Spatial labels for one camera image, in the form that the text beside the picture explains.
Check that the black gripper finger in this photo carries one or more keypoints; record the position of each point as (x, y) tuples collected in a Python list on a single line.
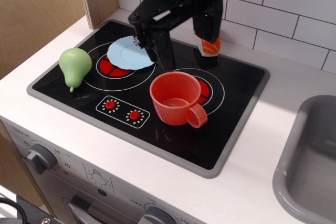
[(207, 19), (159, 47)]

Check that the red plastic cup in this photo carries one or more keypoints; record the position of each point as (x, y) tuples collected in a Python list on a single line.
[(175, 98)]

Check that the light blue plate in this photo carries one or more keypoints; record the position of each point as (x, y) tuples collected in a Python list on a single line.
[(125, 54)]

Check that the salmon sushi toy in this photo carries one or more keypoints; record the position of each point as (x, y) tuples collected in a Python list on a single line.
[(206, 48)]

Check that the black toy stove top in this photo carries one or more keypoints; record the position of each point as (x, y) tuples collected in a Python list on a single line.
[(230, 90)]

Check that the right red stove button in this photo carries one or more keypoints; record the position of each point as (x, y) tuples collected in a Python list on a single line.
[(134, 115)]

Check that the red stove button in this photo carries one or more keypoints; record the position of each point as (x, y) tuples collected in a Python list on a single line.
[(134, 115), (110, 105)]

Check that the left red stove button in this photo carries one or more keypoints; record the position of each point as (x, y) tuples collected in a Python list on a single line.
[(110, 105)]

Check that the green toy pear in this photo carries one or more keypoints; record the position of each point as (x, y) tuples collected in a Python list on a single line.
[(75, 64)]

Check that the left grey timer knob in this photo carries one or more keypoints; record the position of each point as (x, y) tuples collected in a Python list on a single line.
[(40, 159)]

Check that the right grey oven knob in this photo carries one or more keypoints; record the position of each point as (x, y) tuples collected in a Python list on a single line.
[(156, 216)]

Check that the grey toy sink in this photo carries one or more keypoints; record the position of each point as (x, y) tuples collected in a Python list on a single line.
[(304, 179)]

